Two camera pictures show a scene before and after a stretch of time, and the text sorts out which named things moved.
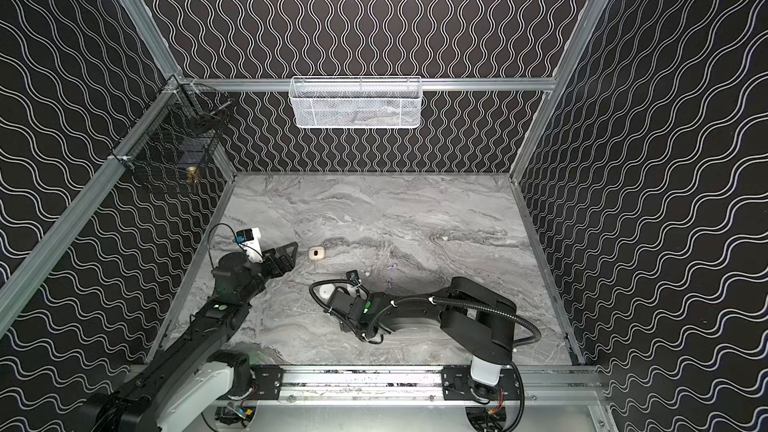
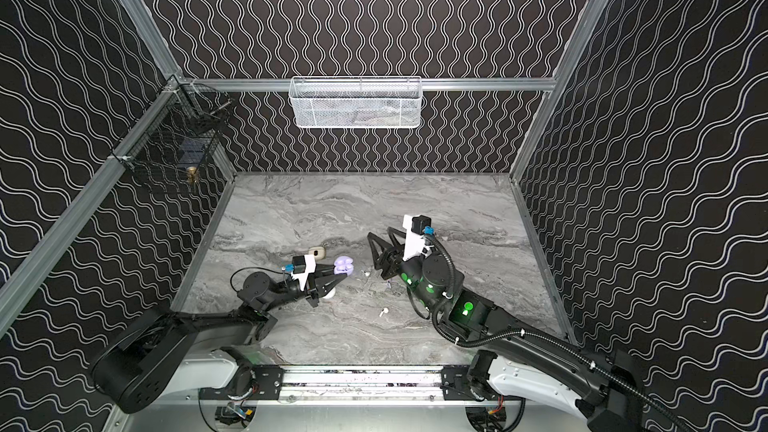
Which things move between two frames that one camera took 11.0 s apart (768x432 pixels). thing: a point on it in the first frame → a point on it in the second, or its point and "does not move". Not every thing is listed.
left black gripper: x=278 y=261 → x=312 y=287
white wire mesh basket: x=356 y=102 does not move
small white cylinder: x=317 y=253 does not move
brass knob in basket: x=191 y=171 does not move
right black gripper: x=346 y=299 → x=402 y=261
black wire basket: x=180 y=132 does not move
